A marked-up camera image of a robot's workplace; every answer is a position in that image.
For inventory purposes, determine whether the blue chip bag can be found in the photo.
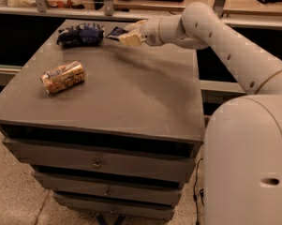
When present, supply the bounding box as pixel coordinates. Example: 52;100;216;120
56;22;104;47

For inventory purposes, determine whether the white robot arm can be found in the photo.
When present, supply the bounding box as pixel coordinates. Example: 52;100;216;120
119;2;282;225

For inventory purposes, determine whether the black cable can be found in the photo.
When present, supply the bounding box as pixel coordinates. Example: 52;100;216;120
192;157;205;225

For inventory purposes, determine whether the orange soda can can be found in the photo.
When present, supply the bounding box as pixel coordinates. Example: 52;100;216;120
40;61;85;94

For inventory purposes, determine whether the metal window rail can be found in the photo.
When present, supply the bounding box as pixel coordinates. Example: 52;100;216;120
0;0;282;22

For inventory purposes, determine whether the grey drawer cabinet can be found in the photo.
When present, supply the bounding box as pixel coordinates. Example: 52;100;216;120
0;19;207;222

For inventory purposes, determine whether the bottom grey drawer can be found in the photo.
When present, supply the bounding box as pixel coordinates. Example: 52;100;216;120
53;193;174;220

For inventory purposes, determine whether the grey drawer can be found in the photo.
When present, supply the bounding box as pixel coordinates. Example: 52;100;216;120
34;172;182;206
53;193;174;220
3;138;195;183

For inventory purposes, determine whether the dark rxbar chocolate bar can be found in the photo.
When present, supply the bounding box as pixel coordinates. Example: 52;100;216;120
106;26;127;40

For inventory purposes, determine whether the top grey drawer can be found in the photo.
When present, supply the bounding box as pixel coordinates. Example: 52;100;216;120
3;138;195;183

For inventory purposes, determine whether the middle grey drawer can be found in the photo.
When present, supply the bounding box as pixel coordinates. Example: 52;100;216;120
34;172;182;206

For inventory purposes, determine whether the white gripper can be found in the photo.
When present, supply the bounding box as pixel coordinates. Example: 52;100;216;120
118;16;163;47

